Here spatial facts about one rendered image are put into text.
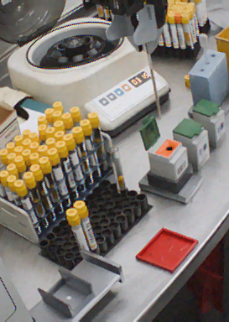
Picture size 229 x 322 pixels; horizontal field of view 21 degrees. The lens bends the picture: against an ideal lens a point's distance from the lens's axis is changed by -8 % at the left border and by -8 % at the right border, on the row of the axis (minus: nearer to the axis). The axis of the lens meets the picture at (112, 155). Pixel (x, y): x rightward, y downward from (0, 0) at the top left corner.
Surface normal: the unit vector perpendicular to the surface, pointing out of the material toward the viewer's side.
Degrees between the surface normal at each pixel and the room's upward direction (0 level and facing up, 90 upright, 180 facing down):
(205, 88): 90
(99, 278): 0
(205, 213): 0
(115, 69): 90
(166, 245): 0
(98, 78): 90
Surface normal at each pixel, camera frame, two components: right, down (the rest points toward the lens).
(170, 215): -0.16, -0.76
